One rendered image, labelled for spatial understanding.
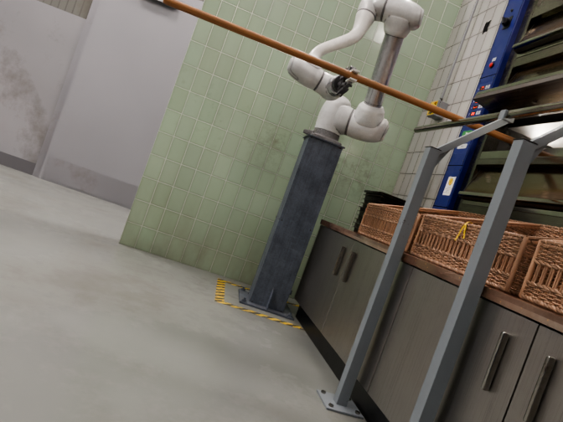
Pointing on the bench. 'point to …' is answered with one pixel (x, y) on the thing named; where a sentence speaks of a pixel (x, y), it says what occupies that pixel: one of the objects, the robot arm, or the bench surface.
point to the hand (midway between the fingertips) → (352, 76)
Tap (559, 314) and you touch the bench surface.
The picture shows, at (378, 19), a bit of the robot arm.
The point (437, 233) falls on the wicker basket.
